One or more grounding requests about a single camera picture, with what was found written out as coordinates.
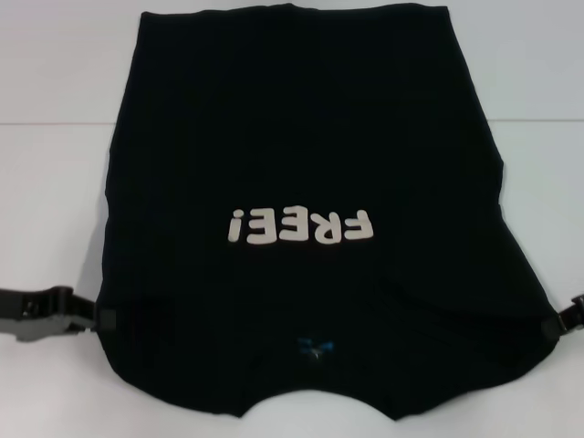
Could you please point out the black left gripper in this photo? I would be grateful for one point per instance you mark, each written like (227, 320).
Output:
(36, 312)

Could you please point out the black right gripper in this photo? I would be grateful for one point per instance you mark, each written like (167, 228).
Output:
(579, 312)

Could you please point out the black shirt with white print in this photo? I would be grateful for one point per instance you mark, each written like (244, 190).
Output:
(292, 137)

